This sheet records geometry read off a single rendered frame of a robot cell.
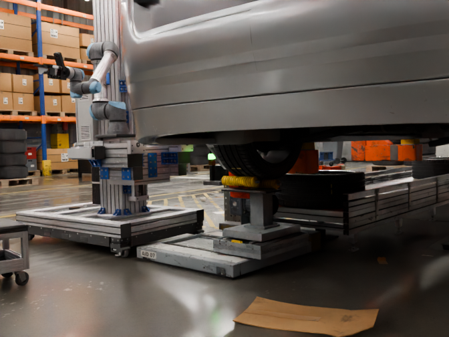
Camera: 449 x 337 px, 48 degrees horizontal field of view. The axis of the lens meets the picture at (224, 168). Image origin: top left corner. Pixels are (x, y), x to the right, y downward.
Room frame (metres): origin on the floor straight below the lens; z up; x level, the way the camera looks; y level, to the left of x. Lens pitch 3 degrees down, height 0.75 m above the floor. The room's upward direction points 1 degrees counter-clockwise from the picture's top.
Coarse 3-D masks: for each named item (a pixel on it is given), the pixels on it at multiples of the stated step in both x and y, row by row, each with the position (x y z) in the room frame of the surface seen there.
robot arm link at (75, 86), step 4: (72, 80) 3.30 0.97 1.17; (76, 80) 3.30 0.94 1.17; (72, 84) 3.30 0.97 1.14; (76, 84) 3.30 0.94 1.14; (80, 84) 3.29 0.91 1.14; (72, 88) 3.30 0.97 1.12; (76, 88) 3.29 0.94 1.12; (80, 88) 3.28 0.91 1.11; (72, 92) 3.30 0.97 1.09; (76, 92) 3.30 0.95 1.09; (80, 92) 3.29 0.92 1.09; (72, 96) 3.31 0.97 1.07; (76, 96) 3.30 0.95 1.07; (80, 96) 3.32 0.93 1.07
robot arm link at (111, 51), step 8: (104, 48) 3.49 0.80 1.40; (112, 48) 3.46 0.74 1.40; (104, 56) 3.43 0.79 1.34; (112, 56) 3.45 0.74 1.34; (104, 64) 3.38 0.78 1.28; (96, 72) 3.33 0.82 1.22; (104, 72) 3.36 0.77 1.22; (96, 80) 3.29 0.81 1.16; (88, 88) 3.25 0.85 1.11; (96, 88) 3.24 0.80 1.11
